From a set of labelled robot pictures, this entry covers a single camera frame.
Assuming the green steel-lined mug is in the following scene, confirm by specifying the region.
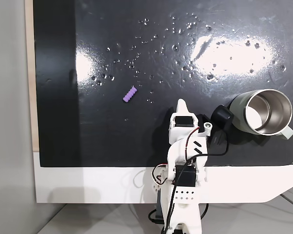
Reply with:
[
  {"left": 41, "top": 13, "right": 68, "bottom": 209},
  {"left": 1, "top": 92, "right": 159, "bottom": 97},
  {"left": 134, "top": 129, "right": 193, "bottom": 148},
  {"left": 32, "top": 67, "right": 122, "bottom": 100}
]
[{"left": 228, "top": 89, "right": 293, "bottom": 140}]

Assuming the purple ribbed pen grip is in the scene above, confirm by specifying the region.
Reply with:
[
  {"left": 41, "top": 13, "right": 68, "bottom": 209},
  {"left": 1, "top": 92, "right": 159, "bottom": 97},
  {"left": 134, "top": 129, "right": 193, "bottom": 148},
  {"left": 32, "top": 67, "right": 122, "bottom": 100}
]
[{"left": 123, "top": 86, "right": 138, "bottom": 103}]

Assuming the black glossy mat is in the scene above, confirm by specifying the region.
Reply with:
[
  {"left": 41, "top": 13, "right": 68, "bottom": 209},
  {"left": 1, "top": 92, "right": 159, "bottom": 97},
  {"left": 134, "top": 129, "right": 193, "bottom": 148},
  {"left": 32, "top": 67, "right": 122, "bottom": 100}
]
[{"left": 33, "top": 0, "right": 293, "bottom": 168}]

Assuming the red and black motor wire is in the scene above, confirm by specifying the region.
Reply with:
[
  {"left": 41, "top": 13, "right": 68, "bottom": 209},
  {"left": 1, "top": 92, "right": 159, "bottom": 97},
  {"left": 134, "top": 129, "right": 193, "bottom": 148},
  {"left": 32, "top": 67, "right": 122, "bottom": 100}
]
[{"left": 185, "top": 127, "right": 201, "bottom": 160}]

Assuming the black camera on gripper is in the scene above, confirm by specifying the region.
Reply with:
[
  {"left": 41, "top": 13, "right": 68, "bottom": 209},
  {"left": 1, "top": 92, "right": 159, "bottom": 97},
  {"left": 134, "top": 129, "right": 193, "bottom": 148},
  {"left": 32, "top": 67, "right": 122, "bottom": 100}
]
[{"left": 209, "top": 104, "right": 235, "bottom": 150}]

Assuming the black power cable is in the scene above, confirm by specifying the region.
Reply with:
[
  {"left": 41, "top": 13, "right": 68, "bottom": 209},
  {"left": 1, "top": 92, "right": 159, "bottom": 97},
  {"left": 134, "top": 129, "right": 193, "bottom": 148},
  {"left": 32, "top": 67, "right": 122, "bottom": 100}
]
[{"left": 148, "top": 202, "right": 209, "bottom": 224}]

